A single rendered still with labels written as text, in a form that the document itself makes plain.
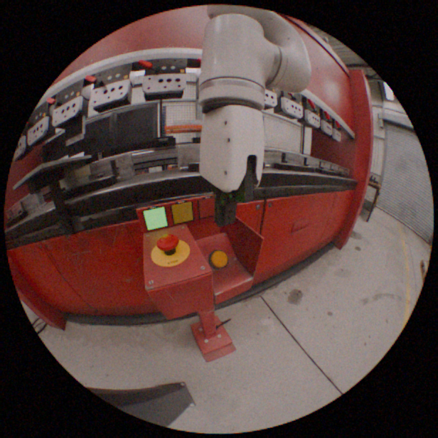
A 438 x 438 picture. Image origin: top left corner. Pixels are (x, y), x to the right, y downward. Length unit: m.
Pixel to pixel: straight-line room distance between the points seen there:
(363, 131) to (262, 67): 1.73
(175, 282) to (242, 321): 0.83
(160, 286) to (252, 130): 0.22
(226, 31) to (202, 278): 0.34
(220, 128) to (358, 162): 1.74
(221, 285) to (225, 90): 0.30
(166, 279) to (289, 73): 0.33
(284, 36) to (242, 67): 0.13
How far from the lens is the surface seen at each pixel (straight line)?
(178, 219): 0.31
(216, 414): 1.00
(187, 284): 0.21
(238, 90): 0.16
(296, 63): 0.23
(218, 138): 0.16
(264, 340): 0.99
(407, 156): 7.24
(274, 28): 0.30
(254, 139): 0.15
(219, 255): 0.31
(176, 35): 0.73
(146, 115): 1.09
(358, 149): 1.84
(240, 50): 0.19
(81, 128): 0.65
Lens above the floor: 0.94
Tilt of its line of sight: 28 degrees down
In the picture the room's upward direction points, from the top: straight up
